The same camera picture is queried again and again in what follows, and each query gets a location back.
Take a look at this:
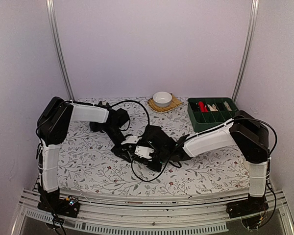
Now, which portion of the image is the aluminium frame post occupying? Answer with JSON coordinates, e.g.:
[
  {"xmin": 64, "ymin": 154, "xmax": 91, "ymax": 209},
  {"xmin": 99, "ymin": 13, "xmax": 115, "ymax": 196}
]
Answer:
[
  {"xmin": 232, "ymin": 0, "xmax": 259, "ymax": 103},
  {"xmin": 46, "ymin": 0, "xmax": 75, "ymax": 101}
]

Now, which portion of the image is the woven straw mat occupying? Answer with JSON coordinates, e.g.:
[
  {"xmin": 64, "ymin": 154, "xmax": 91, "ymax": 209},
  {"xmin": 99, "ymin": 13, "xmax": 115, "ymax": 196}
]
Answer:
[{"xmin": 147, "ymin": 92, "xmax": 183, "ymax": 113}]

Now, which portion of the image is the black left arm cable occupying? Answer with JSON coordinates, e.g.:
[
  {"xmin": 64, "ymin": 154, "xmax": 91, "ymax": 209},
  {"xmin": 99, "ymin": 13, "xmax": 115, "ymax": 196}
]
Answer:
[{"xmin": 110, "ymin": 100, "xmax": 150, "ymax": 138}]

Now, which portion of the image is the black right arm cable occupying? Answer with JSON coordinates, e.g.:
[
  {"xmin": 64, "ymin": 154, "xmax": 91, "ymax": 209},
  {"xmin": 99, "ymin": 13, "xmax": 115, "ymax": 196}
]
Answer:
[{"xmin": 131, "ymin": 117, "xmax": 278, "ymax": 183}]

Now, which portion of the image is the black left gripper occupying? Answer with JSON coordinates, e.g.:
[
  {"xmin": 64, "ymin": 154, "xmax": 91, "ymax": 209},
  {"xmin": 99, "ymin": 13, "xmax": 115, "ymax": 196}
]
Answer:
[{"xmin": 103, "ymin": 124, "xmax": 136, "ymax": 164}]

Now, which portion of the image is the floral tablecloth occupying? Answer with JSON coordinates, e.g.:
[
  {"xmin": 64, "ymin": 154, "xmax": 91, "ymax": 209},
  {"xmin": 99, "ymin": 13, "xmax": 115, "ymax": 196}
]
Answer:
[{"xmin": 38, "ymin": 96, "xmax": 265, "ymax": 197}]

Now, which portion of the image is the dark navy underwear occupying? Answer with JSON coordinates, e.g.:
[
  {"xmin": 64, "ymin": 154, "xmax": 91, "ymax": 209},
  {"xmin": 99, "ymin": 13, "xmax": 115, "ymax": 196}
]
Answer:
[{"xmin": 89, "ymin": 101, "xmax": 110, "ymax": 133}]

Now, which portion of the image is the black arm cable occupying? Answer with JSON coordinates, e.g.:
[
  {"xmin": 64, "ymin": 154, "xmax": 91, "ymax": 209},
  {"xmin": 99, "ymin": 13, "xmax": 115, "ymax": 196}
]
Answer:
[
  {"xmin": 131, "ymin": 117, "xmax": 278, "ymax": 183},
  {"xmin": 110, "ymin": 100, "xmax": 150, "ymax": 138}
]

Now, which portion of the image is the white ceramic bowl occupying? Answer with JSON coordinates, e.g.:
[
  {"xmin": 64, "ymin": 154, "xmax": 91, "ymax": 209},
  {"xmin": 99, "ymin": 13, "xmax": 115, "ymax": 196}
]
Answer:
[{"xmin": 152, "ymin": 92, "xmax": 172, "ymax": 107}]

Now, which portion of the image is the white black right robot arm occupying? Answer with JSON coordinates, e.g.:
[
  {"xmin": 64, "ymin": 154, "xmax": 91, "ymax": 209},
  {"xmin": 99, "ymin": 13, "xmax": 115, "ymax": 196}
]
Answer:
[{"xmin": 133, "ymin": 111, "xmax": 274, "ymax": 218}]

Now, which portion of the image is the right aluminium frame post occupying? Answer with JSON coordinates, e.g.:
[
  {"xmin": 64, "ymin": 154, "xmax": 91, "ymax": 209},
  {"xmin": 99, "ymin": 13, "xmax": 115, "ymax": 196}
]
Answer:
[{"xmin": 232, "ymin": 0, "xmax": 259, "ymax": 103}]

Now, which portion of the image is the left aluminium frame post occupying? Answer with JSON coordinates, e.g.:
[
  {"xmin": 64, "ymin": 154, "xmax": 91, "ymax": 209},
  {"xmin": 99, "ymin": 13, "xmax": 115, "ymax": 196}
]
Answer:
[{"xmin": 46, "ymin": 0, "xmax": 75, "ymax": 101}]

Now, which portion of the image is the black striped underwear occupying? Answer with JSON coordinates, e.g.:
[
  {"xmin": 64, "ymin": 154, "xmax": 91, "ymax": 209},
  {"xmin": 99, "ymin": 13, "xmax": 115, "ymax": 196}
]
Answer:
[{"xmin": 112, "ymin": 126, "xmax": 167, "ymax": 162}]

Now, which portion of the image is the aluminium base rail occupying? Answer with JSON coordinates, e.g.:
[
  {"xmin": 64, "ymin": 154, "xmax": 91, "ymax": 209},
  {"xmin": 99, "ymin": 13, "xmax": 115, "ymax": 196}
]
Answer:
[{"xmin": 10, "ymin": 188, "xmax": 294, "ymax": 235}]

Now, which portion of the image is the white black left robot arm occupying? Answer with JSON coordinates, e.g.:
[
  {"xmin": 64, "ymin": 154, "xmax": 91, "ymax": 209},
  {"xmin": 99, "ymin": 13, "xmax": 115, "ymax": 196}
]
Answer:
[{"xmin": 36, "ymin": 96, "xmax": 141, "ymax": 212}]

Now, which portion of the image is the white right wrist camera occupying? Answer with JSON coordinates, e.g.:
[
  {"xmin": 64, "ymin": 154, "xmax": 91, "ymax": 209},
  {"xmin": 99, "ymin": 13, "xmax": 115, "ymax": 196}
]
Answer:
[{"xmin": 134, "ymin": 145, "xmax": 154, "ymax": 160}]

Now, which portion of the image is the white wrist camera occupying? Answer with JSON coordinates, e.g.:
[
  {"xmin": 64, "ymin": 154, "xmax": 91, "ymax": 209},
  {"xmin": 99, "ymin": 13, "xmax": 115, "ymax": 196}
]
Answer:
[
  {"xmin": 134, "ymin": 145, "xmax": 154, "ymax": 160},
  {"xmin": 121, "ymin": 136, "xmax": 141, "ymax": 145}
]

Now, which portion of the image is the red rolled cloth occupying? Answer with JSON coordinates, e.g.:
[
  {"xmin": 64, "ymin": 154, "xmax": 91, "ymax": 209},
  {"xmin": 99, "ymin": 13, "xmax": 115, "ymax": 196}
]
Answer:
[{"xmin": 198, "ymin": 101, "xmax": 208, "ymax": 113}]

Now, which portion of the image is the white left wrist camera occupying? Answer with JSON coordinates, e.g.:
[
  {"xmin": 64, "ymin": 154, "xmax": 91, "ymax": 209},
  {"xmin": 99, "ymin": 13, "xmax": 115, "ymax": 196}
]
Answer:
[{"xmin": 121, "ymin": 136, "xmax": 141, "ymax": 145}]

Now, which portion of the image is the green compartment organizer box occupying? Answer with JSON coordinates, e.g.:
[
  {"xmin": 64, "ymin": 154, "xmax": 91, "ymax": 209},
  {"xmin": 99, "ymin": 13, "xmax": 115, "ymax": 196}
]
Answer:
[{"xmin": 187, "ymin": 97, "xmax": 239, "ymax": 132}]

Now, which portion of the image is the beige rolled cloth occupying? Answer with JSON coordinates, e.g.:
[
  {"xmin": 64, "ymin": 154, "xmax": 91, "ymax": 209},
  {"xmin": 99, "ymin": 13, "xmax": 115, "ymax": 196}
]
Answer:
[{"xmin": 207, "ymin": 104, "xmax": 219, "ymax": 112}]

